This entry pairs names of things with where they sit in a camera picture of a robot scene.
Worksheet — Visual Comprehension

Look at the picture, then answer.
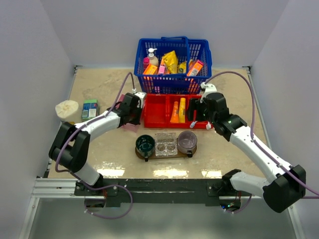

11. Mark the dark green mug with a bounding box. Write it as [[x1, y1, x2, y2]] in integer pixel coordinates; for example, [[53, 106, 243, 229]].
[[135, 134, 155, 162]]

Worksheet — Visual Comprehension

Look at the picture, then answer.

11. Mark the translucent purple mug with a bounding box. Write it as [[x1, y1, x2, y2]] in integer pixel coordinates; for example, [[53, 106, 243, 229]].
[[177, 131, 197, 158]]

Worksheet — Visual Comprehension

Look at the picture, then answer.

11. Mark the clear acrylic toothbrush holder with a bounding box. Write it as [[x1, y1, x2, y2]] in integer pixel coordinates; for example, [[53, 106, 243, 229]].
[[155, 133, 178, 156]]

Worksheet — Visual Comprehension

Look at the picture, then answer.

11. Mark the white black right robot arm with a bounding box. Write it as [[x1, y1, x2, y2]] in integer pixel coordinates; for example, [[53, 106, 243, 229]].
[[187, 93, 306, 213]]

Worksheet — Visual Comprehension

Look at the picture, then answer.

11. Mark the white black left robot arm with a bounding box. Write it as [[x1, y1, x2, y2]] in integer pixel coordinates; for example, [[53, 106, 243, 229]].
[[48, 92, 147, 195]]

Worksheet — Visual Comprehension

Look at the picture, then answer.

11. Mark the light blue toothbrush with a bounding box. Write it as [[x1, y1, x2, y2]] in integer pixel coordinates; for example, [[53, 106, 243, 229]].
[[190, 121, 197, 128]]

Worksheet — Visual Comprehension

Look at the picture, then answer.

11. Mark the brown wooden oval tray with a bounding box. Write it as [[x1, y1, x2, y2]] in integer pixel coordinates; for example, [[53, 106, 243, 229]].
[[148, 147, 197, 160]]

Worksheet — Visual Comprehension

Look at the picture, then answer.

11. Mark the pink drawer box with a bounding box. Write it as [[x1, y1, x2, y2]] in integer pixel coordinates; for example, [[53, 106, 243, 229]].
[[119, 94, 142, 132]]

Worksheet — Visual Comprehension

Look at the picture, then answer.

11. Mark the red three-compartment bin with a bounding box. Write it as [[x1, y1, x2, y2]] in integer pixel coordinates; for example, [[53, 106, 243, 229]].
[[144, 94, 207, 129]]

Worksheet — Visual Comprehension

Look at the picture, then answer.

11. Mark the orange box in basket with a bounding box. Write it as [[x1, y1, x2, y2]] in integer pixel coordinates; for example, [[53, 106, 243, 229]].
[[187, 60, 204, 76]]

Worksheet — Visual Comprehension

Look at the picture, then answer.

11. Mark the green blue carton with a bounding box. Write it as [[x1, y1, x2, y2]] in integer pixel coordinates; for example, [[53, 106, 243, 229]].
[[81, 99, 100, 121]]

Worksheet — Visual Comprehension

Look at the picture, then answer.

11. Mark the yellow green packet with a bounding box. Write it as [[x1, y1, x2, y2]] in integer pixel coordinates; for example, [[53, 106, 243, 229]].
[[177, 61, 190, 74]]

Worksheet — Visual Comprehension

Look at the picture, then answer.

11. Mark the orange carton left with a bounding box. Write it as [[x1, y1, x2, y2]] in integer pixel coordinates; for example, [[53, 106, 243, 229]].
[[143, 64, 158, 75]]

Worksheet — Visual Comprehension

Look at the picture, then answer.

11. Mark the pink small box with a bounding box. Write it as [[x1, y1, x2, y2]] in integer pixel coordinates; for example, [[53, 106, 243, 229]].
[[158, 64, 166, 75]]

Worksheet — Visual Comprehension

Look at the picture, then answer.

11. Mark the yellow snack bag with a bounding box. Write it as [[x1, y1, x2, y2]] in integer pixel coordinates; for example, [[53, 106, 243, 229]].
[[162, 50, 178, 74]]

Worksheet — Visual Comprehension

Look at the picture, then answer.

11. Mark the blue plastic shopping basket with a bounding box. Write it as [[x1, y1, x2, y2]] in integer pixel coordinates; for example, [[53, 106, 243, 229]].
[[134, 36, 212, 94]]

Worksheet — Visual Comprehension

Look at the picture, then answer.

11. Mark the white pump lotion bottle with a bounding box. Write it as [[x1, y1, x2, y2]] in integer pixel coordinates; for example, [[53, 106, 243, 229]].
[[148, 48, 159, 67]]

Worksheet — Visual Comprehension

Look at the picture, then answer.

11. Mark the cream tissue roll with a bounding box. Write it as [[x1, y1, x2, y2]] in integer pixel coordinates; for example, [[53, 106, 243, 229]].
[[55, 100, 81, 124]]

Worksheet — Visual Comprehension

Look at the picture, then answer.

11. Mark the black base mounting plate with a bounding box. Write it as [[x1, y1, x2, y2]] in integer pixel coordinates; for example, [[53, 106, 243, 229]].
[[74, 178, 238, 207]]

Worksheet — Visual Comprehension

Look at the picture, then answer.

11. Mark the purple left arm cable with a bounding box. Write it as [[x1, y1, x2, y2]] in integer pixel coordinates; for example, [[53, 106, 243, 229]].
[[54, 72, 135, 219]]

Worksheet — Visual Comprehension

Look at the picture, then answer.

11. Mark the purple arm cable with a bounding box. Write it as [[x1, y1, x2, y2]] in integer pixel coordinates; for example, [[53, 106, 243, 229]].
[[204, 71, 319, 215], [54, 72, 135, 219]]

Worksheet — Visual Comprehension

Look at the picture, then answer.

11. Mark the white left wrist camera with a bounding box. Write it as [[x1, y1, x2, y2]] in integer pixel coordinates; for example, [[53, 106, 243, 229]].
[[132, 88, 147, 108]]

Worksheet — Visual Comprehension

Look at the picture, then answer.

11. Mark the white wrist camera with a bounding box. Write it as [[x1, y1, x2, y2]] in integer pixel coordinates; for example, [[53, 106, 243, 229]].
[[200, 82, 217, 101], [132, 88, 147, 108]]

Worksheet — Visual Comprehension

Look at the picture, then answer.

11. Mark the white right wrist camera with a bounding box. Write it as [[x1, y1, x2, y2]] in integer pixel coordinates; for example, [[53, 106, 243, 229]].
[[200, 82, 217, 101]]

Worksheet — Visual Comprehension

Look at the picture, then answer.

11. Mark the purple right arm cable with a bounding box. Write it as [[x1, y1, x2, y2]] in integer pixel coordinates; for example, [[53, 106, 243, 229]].
[[204, 71, 319, 215]]

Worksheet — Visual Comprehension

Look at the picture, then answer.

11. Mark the aluminium frame rail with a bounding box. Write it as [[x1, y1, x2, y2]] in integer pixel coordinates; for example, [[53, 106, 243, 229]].
[[31, 178, 103, 199]]

